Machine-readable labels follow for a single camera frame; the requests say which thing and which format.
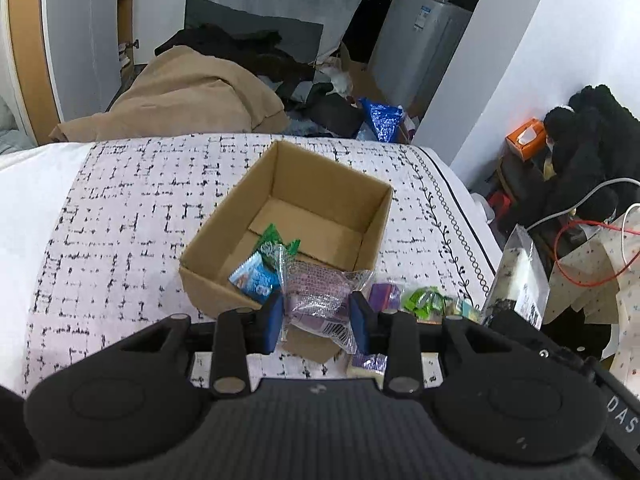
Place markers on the purple long snack pack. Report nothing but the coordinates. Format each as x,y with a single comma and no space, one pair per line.
384,301

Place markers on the grey sliding wardrobe door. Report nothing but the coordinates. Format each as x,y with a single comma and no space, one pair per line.
80,37

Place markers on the dark green snack packet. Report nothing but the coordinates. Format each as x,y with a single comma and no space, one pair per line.
273,249

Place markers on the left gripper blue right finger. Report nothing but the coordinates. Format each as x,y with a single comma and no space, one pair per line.
359,317

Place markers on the tan blanket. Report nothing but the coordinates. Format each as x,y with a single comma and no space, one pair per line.
182,92

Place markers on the brown cardboard box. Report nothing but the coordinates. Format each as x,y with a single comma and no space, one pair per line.
339,215

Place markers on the orange tissue box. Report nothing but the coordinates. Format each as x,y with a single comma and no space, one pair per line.
528,140

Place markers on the pink purple snack packet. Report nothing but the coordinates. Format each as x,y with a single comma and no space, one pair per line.
316,299

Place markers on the teal band cracker packet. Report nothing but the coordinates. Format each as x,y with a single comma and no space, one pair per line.
460,307

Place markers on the black fuzzy garment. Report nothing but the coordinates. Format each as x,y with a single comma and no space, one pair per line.
594,139

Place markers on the white patterned bed cover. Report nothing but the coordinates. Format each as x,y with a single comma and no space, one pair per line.
92,234

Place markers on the dark clothes pile on floor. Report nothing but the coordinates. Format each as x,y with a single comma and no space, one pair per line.
309,97

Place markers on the blue foil snack packet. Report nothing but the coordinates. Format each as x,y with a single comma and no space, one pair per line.
254,279

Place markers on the light green snack packet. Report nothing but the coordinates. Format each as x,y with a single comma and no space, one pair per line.
426,304

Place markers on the silver black snack packet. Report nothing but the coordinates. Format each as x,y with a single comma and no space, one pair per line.
520,285

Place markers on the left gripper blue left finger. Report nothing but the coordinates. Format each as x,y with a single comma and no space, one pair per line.
270,321

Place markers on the blue foil bag on floor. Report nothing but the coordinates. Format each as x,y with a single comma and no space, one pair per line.
383,120

